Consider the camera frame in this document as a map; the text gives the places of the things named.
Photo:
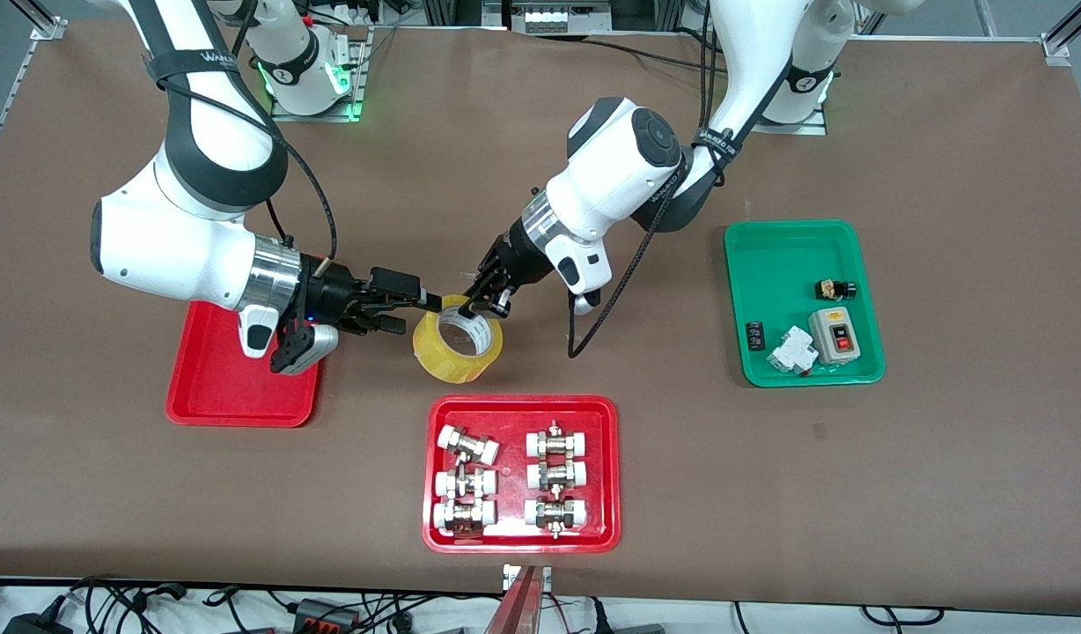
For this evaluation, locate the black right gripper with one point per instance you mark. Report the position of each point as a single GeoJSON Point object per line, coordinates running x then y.
{"type": "Point", "coordinates": [332, 293]}

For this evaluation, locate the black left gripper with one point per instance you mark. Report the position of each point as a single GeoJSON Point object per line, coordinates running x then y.
{"type": "Point", "coordinates": [511, 260]}

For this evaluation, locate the yellow clear tape roll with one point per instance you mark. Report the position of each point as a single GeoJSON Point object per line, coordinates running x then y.
{"type": "Point", "coordinates": [444, 365]}

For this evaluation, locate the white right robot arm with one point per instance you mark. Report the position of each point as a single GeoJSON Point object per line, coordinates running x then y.
{"type": "Point", "coordinates": [180, 246]}

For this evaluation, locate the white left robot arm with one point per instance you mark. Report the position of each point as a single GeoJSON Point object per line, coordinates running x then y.
{"type": "Point", "coordinates": [611, 176]}

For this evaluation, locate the red tray with fittings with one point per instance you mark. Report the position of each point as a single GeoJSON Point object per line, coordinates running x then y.
{"type": "Point", "coordinates": [514, 414]}

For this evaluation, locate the empty red plastic tray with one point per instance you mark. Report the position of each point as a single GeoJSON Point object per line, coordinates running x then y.
{"type": "Point", "coordinates": [215, 387]}

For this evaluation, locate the green plastic tray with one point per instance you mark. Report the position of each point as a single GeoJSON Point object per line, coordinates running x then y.
{"type": "Point", "coordinates": [787, 255]}

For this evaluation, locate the white metal pipe fitting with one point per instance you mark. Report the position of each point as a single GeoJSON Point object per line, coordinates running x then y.
{"type": "Point", "coordinates": [468, 445]}
{"type": "Point", "coordinates": [556, 442]}
{"type": "Point", "coordinates": [466, 483]}
{"type": "Point", "coordinates": [556, 475]}
{"type": "Point", "coordinates": [464, 515]}
{"type": "Point", "coordinates": [555, 513]}

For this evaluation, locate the white terminal block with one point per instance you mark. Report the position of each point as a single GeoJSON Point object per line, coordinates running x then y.
{"type": "Point", "coordinates": [560, 19]}

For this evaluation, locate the white circuit breaker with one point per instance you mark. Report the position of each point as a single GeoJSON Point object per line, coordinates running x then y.
{"type": "Point", "coordinates": [791, 350]}

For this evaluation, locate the red metal bar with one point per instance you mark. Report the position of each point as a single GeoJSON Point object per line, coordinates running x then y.
{"type": "Point", "coordinates": [516, 612]}

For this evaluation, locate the black orange power strip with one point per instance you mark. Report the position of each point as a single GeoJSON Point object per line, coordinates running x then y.
{"type": "Point", "coordinates": [325, 615]}

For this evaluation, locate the black power adapter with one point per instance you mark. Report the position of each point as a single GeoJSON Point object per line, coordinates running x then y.
{"type": "Point", "coordinates": [34, 623]}

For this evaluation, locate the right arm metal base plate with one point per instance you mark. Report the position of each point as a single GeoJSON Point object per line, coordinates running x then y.
{"type": "Point", "coordinates": [361, 88]}

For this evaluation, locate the small black rocker switch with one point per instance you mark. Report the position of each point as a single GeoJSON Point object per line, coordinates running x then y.
{"type": "Point", "coordinates": [754, 336]}

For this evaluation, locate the aluminium frame rack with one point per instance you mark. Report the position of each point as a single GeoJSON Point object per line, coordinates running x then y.
{"type": "Point", "coordinates": [646, 13]}

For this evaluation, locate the grey on-off switch box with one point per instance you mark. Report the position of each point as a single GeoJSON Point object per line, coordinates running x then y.
{"type": "Point", "coordinates": [833, 339]}

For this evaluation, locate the aluminium profile post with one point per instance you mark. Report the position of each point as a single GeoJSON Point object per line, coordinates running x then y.
{"type": "Point", "coordinates": [43, 22]}
{"type": "Point", "coordinates": [1064, 44]}

